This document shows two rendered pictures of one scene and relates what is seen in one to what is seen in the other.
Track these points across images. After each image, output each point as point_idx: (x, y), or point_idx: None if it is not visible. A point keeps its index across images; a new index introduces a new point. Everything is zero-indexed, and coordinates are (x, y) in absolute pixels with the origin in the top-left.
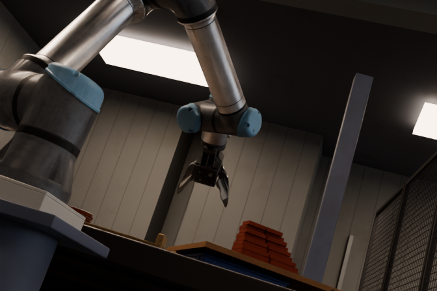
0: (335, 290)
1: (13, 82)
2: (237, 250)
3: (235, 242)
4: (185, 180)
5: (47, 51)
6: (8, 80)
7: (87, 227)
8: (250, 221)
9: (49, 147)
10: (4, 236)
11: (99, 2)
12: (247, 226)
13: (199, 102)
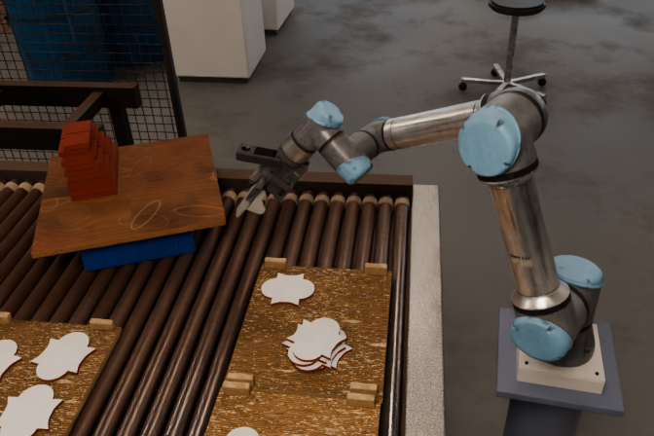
0: (411, 183)
1: (583, 317)
2: (96, 180)
3: (73, 173)
4: (262, 203)
5: (558, 277)
6: (580, 321)
7: (442, 319)
8: (89, 142)
9: None
10: None
11: (538, 199)
12: (87, 150)
13: (353, 147)
